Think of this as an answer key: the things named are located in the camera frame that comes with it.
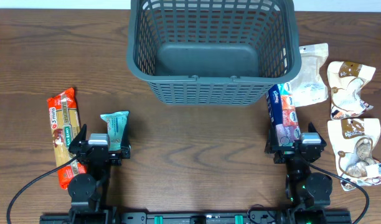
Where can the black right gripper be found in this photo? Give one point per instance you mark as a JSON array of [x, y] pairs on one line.
[[272, 141]]

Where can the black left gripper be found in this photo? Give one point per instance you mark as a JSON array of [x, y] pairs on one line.
[[116, 160]]

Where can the teal snack bar wrapper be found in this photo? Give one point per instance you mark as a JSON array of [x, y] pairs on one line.
[[116, 124]]

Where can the multicolour Kleenex tissue multipack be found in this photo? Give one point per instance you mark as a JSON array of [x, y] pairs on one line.
[[282, 111]]

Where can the orange spaghetti pasta packet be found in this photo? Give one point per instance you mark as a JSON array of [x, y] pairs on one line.
[[65, 126]]

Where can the pale beige resealable pouch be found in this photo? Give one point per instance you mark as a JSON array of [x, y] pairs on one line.
[[308, 87]]

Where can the brown white mushroom pouch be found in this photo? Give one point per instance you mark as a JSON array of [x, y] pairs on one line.
[[353, 141]]

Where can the brown white coconut pouch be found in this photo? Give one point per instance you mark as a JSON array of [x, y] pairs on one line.
[[346, 80]]

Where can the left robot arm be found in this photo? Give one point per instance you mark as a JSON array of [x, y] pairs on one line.
[[89, 190]]

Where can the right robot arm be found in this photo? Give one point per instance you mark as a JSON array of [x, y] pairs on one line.
[[308, 191]]

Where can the grey plastic mesh basket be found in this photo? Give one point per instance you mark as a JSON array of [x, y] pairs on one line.
[[213, 52]]

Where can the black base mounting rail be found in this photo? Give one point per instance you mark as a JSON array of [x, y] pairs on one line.
[[254, 216]]

